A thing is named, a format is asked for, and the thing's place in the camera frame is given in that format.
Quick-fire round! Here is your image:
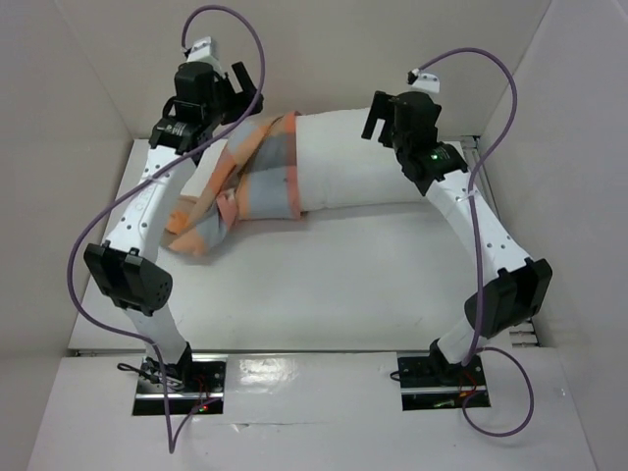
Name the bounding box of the white pillow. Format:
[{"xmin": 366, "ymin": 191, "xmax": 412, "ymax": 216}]
[{"xmin": 295, "ymin": 108, "xmax": 423, "ymax": 212}]

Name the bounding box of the orange grey checked pillowcase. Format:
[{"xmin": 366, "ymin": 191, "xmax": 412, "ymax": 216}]
[{"xmin": 161, "ymin": 111, "xmax": 303, "ymax": 256}]

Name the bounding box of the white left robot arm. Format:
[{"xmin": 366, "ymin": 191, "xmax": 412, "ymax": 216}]
[{"xmin": 83, "ymin": 61, "xmax": 263, "ymax": 392}]

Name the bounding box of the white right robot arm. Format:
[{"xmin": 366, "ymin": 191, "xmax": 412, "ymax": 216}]
[{"xmin": 362, "ymin": 91, "xmax": 552, "ymax": 385}]

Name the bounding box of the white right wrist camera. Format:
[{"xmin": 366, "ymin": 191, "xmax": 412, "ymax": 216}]
[{"xmin": 407, "ymin": 69, "xmax": 441, "ymax": 94}]

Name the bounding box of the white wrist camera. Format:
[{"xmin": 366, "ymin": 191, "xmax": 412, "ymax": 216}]
[
  {"xmin": 407, "ymin": 69, "xmax": 441, "ymax": 94},
  {"xmin": 186, "ymin": 36, "xmax": 223, "ymax": 74}
]

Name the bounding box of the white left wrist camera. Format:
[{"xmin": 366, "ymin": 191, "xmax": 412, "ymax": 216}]
[{"xmin": 186, "ymin": 36, "xmax": 223, "ymax": 74}]

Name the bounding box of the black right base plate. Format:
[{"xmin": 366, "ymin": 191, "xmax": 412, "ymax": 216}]
[{"xmin": 390, "ymin": 354, "xmax": 491, "ymax": 411}]

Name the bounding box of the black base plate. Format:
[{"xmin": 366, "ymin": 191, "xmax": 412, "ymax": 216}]
[
  {"xmin": 118, "ymin": 354, "xmax": 227, "ymax": 416},
  {"xmin": 390, "ymin": 354, "xmax": 491, "ymax": 411}
]

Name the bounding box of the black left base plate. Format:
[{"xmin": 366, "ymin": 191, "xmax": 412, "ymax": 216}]
[{"xmin": 118, "ymin": 354, "xmax": 227, "ymax": 416}]

